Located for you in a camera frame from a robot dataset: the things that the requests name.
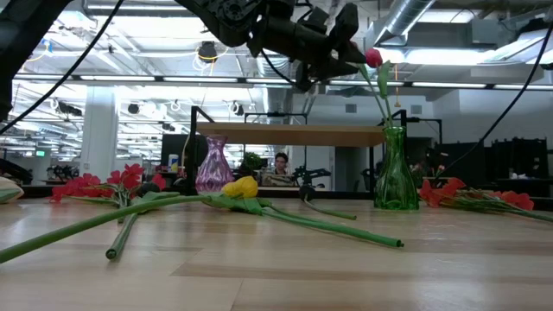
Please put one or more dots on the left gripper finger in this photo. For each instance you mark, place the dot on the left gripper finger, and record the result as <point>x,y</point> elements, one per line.
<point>345,23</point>
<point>341,60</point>

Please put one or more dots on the red artificial tulip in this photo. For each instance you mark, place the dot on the red artificial tulip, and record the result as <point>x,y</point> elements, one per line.
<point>373,57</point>

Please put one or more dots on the black tulip with bare stem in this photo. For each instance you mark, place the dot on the black tulip with bare stem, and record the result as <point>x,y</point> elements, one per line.
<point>307,192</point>

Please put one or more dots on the yellow artificial tulip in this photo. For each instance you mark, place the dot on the yellow artificial tulip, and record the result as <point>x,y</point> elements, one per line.
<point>249,186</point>
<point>86,226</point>

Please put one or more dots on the orange artificial flower bunch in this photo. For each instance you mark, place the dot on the orange artificial flower bunch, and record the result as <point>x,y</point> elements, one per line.
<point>436,194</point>

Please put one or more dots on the black artificial tulip with leaves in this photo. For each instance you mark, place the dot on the black artificial tulip with leaves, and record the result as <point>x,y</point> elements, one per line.
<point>123,235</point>

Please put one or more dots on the black background robot arm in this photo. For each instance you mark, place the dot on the black background robot arm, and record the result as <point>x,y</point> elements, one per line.
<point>309,175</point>

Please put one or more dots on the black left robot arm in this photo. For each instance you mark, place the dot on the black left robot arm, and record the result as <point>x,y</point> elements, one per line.
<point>26,43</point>

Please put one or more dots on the wooden shelf with black legs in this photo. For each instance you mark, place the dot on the wooden shelf with black legs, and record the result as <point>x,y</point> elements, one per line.
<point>294,135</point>

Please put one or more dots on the person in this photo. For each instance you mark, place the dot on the person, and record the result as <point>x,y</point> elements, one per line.
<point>281,162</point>

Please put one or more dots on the green potted plant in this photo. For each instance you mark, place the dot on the green potted plant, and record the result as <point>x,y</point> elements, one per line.
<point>252,162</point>

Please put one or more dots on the green glass vase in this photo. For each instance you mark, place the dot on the green glass vase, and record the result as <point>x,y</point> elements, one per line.
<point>395,181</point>

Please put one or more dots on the purple glass vase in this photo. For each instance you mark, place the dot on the purple glass vase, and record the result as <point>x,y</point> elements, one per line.
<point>214,168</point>

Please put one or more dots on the black monitor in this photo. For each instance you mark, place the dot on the black monitor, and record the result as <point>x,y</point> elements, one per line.
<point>173,144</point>

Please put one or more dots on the white and yellow bottle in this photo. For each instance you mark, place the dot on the white and yellow bottle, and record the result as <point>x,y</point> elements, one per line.
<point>173,160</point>

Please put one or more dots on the black cabinets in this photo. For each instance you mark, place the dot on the black cabinets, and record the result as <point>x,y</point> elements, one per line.
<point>518,160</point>

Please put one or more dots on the red artificial flower bunch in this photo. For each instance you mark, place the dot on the red artificial flower bunch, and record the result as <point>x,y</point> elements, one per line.
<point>129,173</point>

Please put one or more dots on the white pillar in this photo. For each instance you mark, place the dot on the white pillar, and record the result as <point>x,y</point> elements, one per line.
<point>99,129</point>

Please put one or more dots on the silver slanted ventilation duct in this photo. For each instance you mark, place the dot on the silver slanted ventilation duct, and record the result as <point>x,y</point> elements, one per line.
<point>406,17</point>

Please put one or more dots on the silver ribbed ventilation duct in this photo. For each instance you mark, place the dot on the silver ribbed ventilation duct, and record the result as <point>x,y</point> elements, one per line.
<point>276,103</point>

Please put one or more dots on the long ceiling light rail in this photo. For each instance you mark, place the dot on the long ceiling light rail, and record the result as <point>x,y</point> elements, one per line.
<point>173,80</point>

